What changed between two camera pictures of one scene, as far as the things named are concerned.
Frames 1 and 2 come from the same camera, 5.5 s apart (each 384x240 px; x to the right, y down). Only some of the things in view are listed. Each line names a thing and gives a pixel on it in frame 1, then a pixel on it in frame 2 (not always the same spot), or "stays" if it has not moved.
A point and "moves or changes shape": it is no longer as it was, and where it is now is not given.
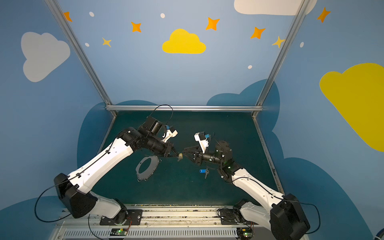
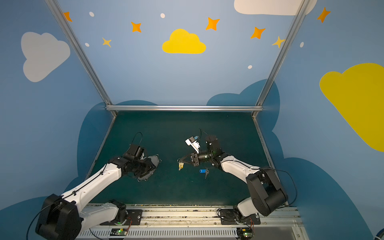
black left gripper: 167,149 -> 147,167
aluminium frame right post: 299,15 stays
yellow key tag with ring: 180,156 moves or changes shape
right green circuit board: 244,232 stays
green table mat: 147,179 stays
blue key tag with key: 202,171 stays
